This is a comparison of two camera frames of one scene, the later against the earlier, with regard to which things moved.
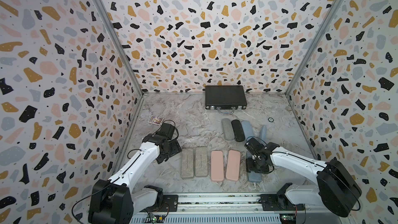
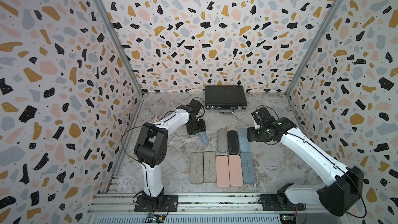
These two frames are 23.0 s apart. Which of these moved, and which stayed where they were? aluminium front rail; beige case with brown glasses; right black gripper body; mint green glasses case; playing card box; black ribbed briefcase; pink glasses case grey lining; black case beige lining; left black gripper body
Moved: left black gripper body; mint green glasses case; black case beige lining; pink glasses case grey lining; right black gripper body; beige case with brown glasses
Stayed: aluminium front rail; playing card box; black ribbed briefcase
